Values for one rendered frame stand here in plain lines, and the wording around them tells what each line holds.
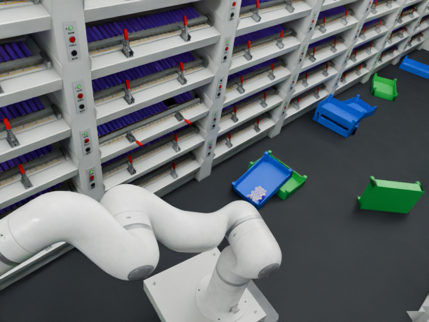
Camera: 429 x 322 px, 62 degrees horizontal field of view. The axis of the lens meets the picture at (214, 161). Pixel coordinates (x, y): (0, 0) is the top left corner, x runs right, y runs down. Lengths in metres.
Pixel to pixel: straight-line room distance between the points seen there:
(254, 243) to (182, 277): 0.46
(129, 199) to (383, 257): 1.61
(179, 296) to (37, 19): 0.96
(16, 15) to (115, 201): 0.57
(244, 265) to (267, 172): 1.22
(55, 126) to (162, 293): 0.68
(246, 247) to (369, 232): 1.32
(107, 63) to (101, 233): 0.71
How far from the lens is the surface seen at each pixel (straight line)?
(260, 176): 2.14
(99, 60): 1.29
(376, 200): 2.29
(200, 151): 1.96
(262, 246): 0.97
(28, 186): 1.41
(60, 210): 0.69
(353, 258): 2.05
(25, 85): 1.19
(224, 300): 1.24
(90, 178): 1.51
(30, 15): 1.12
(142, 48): 1.37
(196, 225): 0.86
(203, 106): 1.77
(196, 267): 1.39
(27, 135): 1.30
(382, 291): 2.02
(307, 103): 2.79
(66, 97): 1.25
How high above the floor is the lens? 1.52
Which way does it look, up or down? 42 degrees down
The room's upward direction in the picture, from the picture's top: 10 degrees clockwise
